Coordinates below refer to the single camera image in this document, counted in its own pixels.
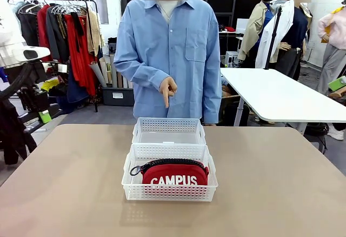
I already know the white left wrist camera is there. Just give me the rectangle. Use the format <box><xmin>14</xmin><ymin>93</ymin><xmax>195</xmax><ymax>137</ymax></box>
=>
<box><xmin>42</xmin><ymin>61</ymin><xmax>68</xmax><ymax>74</ymax></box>

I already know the black hanging scarf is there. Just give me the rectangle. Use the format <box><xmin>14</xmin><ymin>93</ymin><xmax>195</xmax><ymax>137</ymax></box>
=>
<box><xmin>70</xmin><ymin>12</ymin><xmax>85</xmax><ymax>53</ymax></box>

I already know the person in blue shirt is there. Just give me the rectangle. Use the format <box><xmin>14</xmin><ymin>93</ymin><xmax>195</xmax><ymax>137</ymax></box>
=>
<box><xmin>113</xmin><ymin>0</ymin><xmax>221</xmax><ymax>127</ymax></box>

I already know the white sneaker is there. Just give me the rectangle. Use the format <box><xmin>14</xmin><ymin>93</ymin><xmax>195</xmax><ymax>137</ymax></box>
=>
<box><xmin>327</xmin><ymin>123</ymin><xmax>345</xmax><ymax>141</ymax></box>

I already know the white table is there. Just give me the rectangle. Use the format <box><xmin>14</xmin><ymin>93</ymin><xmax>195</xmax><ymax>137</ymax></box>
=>
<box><xmin>220</xmin><ymin>68</ymin><xmax>346</xmax><ymax>127</ymax></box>

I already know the mannequin in navy top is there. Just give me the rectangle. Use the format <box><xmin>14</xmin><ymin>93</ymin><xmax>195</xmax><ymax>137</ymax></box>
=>
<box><xmin>275</xmin><ymin>0</ymin><xmax>312</xmax><ymax>81</ymax></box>

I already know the person's right forearm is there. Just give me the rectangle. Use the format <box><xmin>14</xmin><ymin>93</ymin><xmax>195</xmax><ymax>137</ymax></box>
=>
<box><xmin>113</xmin><ymin>58</ymin><xmax>165</xmax><ymax>91</ymax></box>

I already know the black bag under table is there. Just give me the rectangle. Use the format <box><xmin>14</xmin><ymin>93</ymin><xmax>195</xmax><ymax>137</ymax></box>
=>
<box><xmin>304</xmin><ymin>122</ymin><xmax>329</xmax><ymax>136</ymax></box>

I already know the black tripod pole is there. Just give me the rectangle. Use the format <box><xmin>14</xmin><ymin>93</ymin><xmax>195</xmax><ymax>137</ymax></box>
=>
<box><xmin>264</xmin><ymin>5</ymin><xmax>283</xmax><ymax>70</ymax></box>

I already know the grey paper roll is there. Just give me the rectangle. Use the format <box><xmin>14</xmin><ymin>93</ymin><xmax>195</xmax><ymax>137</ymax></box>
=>
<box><xmin>89</xmin><ymin>61</ymin><xmax>108</xmax><ymax>88</ymax></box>

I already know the long red dress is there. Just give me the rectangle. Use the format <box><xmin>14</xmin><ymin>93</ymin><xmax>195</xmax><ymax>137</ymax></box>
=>
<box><xmin>64</xmin><ymin>14</ymin><xmax>97</xmax><ymax>97</ymax></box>

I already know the red hanging garment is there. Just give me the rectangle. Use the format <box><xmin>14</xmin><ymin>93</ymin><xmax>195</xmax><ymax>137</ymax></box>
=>
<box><xmin>37</xmin><ymin>4</ymin><xmax>55</xmax><ymax>62</ymax></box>

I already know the person's right hand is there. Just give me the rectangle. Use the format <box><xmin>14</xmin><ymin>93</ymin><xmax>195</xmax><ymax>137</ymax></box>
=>
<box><xmin>158</xmin><ymin>76</ymin><xmax>178</xmax><ymax>109</ymax></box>

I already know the yellow cloth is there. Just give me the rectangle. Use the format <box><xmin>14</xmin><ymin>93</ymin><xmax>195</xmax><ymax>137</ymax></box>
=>
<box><xmin>41</xmin><ymin>79</ymin><xmax>60</xmax><ymax>91</ymax></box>

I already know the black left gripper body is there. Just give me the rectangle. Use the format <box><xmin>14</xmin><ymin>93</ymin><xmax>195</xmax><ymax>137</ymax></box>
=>
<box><xmin>18</xmin><ymin>87</ymin><xmax>50</xmax><ymax>113</ymax></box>

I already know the green white box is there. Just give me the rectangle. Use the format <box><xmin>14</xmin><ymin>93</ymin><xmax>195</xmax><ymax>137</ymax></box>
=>
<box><xmin>328</xmin><ymin>75</ymin><xmax>346</xmax><ymax>91</ymax></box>

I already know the dark blue denim garment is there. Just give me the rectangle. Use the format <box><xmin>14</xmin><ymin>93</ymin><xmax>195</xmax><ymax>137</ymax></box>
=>
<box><xmin>55</xmin><ymin>66</ymin><xmax>90</xmax><ymax>110</ymax></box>

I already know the grey computer tower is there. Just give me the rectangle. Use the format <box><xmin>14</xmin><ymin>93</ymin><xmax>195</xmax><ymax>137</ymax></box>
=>
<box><xmin>225</xmin><ymin>50</ymin><xmax>238</xmax><ymax>67</ymax></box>

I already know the dark storage crate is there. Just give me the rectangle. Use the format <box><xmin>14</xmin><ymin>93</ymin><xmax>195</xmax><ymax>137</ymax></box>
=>
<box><xmin>102</xmin><ymin>87</ymin><xmax>135</xmax><ymax>107</ymax></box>

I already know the mannequin in beige trench coat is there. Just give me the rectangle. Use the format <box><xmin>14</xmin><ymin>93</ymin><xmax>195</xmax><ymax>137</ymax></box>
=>
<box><xmin>237</xmin><ymin>0</ymin><xmax>271</xmax><ymax>69</ymax></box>

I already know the beige hanging garment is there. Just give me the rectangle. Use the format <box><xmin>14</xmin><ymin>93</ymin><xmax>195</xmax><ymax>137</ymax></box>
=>
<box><xmin>86</xmin><ymin>8</ymin><xmax>105</xmax><ymax>58</ymax></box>

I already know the white board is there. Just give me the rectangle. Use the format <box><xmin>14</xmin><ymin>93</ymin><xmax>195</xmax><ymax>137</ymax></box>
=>
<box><xmin>236</xmin><ymin>18</ymin><xmax>254</xmax><ymax>34</ymax></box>

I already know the mannequin in pink sweater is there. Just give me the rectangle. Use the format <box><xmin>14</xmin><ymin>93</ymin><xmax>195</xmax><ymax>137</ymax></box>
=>
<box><xmin>317</xmin><ymin>0</ymin><xmax>346</xmax><ymax>96</ymax></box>

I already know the large white perforated basket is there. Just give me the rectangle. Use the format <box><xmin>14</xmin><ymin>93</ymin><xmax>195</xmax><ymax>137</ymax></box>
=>
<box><xmin>121</xmin><ymin>142</ymin><xmax>219</xmax><ymax>202</ymax></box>

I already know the small white perforated basket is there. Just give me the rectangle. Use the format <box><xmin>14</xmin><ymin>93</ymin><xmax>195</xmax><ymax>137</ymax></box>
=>
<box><xmin>131</xmin><ymin>117</ymin><xmax>207</xmax><ymax>146</ymax></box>

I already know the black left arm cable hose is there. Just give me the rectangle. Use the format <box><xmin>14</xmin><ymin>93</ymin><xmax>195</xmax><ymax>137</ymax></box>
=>
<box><xmin>0</xmin><ymin>62</ymin><xmax>35</xmax><ymax>100</ymax></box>

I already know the red campus zipper pouch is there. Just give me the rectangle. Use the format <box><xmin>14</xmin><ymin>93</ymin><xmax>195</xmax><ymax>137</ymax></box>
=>
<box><xmin>129</xmin><ymin>158</ymin><xmax>210</xmax><ymax>194</ymax></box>

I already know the tall beige paper roll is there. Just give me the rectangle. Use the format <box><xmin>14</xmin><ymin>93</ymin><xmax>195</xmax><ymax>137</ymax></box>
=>
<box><xmin>109</xmin><ymin>54</ymin><xmax>118</xmax><ymax>88</ymax></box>

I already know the black hanging jacket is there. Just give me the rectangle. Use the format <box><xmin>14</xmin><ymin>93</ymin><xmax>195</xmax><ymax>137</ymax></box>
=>
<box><xmin>17</xmin><ymin>11</ymin><xmax>41</xmax><ymax>47</ymax></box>

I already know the person's left forearm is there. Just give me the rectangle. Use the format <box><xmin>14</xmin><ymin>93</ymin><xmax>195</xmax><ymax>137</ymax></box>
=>
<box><xmin>202</xmin><ymin>66</ymin><xmax>221</xmax><ymax>126</ymax></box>

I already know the dark grey hanging jacket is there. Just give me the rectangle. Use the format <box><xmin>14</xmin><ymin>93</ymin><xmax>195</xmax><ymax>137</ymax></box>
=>
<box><xmin>45</xmin><ymin>4</ymin><xmax>70</xmax><ymax>61</ymax></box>

